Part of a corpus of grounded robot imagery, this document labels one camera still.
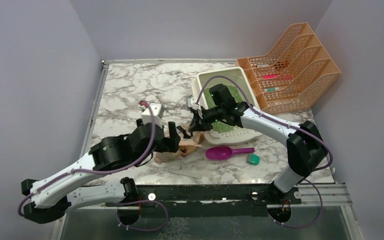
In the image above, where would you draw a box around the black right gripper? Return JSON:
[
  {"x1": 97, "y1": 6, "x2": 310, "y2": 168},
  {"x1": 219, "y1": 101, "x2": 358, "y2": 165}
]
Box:
[{"x1": 188, "y1": 105, "x2": 226, "y2": 132}]

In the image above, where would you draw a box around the orange cat litter bag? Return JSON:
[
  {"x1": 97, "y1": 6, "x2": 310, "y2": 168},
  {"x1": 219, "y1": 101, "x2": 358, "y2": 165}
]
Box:
[{"x1": 153, "y1": 125, "x2": 204, "y2": 165}]

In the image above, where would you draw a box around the magenta plastic litter scoop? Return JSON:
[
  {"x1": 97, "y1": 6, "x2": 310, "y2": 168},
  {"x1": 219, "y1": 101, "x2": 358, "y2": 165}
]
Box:
[{"x1": 205, "y1": 146, "x2": 255, "y2": 161}]

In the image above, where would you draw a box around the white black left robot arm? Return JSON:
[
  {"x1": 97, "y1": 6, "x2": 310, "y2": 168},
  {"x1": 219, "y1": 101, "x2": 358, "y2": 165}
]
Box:
[{"x1": 17, "y1": 119, "x2": 181, "y2": 224}]

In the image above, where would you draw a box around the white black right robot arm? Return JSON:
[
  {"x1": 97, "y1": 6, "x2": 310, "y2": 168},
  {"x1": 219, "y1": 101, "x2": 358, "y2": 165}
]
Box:
[{"x1": 187, "y1": 84, "x2": 328, "y2": 204}]

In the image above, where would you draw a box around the green cat litter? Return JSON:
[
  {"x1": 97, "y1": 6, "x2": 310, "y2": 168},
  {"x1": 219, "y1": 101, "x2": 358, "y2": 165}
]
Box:
[{"x1": 203, "y1": 85, "x2": 244, "y2": 134}]

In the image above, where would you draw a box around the white plastic litter box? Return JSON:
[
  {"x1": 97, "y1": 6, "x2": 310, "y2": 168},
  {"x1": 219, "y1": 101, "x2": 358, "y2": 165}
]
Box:
[{"x1": 191, "y1": 67, "x2": 262, "y2": 146}]

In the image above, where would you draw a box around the small green box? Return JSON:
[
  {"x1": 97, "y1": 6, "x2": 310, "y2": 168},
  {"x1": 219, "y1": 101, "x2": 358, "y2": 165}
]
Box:
[{"x1": 246, "y1": 153, "x2": 260, "y2": 166}]

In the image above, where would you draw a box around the green marker pen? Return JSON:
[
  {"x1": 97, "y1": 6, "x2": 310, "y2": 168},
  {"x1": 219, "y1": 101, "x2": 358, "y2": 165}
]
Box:
[{"x1": 264, "y1": 87, "x2": 281, "y2": 93}]

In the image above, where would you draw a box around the white marker pen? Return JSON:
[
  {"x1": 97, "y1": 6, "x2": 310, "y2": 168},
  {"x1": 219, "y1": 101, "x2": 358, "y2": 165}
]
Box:
[{"x1": 257, "y1": 64, "x2": 270, "y2": 68}]

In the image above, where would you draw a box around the pink marker pen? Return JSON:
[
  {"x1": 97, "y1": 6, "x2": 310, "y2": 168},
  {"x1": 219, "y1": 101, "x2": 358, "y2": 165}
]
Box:
[{"x1": 262, "y1": 74, "x2": 292, "y2": 80}]

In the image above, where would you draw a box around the orange mesh file organizer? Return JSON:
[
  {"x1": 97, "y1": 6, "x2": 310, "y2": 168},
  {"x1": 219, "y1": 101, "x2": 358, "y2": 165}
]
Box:
[{"x1": 236, "y1": 22, "x2": 341, "y2": 115}]

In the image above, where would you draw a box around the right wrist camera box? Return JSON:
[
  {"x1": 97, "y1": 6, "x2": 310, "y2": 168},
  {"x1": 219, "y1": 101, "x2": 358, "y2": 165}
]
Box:
[{"x1": 186, "y1": 97, "x2": 200, "y2": 112}]

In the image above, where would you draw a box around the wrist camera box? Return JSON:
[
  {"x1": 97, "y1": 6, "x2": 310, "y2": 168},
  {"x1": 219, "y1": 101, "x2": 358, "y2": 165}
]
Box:
[
  {"x1": 186, "y1": 97, "x2": 200, "y2": 112},
  {"x1": 141, "y1": 103, "x2": 164, "y2": 129}
]

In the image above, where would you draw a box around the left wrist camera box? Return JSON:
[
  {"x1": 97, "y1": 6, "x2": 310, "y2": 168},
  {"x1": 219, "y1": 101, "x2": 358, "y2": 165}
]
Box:
[{"x1": 141, "y1": 103, "x2": 164, "y2": 129}]

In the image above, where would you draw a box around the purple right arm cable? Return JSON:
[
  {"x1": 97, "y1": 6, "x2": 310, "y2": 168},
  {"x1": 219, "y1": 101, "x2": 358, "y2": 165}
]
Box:
[{"x1": 195, "y1": 75, "x2": 334, "y2": 229}]

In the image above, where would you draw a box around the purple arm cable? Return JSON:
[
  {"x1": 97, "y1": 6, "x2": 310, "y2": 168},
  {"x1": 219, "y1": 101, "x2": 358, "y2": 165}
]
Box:
[
  {"x1": 195, "y1": 75, "x2": 334, "y2": 229},
  {"x1": 17, "y1": 99, "x2": 170, "y2": 233}
]

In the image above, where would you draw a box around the black metal base rail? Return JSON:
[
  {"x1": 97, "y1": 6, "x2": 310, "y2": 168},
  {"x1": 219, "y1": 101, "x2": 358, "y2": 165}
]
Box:
[{"x1": 105, "y1": 184, "x2": 302, "y2": 213}]

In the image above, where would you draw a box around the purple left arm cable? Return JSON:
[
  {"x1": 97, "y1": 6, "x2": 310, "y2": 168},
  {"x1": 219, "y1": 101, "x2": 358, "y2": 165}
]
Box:
[{"x1": 17, "y1": 99, "x2": 170, "y2": 233}]

